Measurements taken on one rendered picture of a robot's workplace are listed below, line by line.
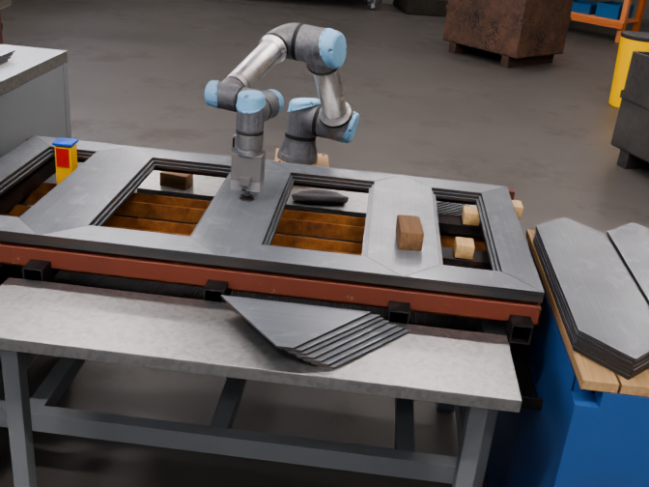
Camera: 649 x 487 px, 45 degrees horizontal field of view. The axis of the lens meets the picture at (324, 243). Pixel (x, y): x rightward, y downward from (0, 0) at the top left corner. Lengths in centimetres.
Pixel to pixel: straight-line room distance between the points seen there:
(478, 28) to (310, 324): 789
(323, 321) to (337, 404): 112
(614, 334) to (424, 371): 42
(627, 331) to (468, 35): 789
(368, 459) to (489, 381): 59
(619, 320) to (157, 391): 166
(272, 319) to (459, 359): 42
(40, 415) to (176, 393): 67
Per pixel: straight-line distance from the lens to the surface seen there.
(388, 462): 221
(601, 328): 182
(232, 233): 203
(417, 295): 191
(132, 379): 296
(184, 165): 255
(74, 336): 178
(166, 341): 175
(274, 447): 221
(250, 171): 218
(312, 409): 282
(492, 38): 933
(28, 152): 263
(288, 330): 172
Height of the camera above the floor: 167
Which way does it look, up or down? 24 degrees down
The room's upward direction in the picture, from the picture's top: 5 degrees clockwise
